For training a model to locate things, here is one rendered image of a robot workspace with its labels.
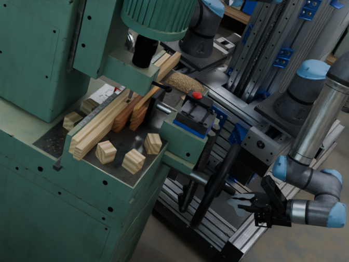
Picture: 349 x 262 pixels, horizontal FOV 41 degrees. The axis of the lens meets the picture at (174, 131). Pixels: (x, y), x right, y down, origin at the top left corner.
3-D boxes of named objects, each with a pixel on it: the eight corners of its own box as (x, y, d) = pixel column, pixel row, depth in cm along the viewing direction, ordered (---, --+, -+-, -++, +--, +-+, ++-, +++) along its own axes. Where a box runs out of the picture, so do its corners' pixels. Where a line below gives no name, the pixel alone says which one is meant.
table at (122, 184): (159, 223, 118) (165, 208, 114) (58, 166, 122) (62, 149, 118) (227, 114, 166) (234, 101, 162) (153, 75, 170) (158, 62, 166)
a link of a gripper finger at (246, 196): (228, 211, 153) (255, 214, 150) (225, 197, 151) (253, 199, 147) (230, 206, 156) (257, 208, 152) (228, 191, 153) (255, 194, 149)
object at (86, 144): (79, 161, 117) (82, 149, 115) (72, 157, 118) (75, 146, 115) (178, 62, 170) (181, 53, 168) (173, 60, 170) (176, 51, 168)
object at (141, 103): (133, 123, 135) (138, 108, 132) (129, 121, 136) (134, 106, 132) (157, 97, 149) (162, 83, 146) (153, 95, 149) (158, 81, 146)
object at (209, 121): (203, 139, 130) (210, 125, 127) (169, 121, 132) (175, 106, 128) (217, 117, 140) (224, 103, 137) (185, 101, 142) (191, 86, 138)
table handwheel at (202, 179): (195, 241, 125) (246, 147, 125) (132, 205, 128) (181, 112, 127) (202, 224, 154) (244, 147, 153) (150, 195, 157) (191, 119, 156)
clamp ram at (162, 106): (164, 132, 136) (174, 108, 131) (143, 120, 137) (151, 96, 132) (176, 118, 143) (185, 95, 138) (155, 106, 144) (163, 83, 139)
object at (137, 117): (133, 131, 133) (138, 118, 130) (129, 128, 133) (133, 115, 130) (161, 101, 148) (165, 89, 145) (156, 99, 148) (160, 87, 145)
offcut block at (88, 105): (80, 110, 148) (82, 101, 146) (88, 106, 151) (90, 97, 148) (89, 117, 147) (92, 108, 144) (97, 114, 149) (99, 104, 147)
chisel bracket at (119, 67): (142, 101, 130) (150, 77, 125) (99, 79, 132) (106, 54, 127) (153, 90, 136) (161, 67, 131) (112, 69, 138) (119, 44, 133)
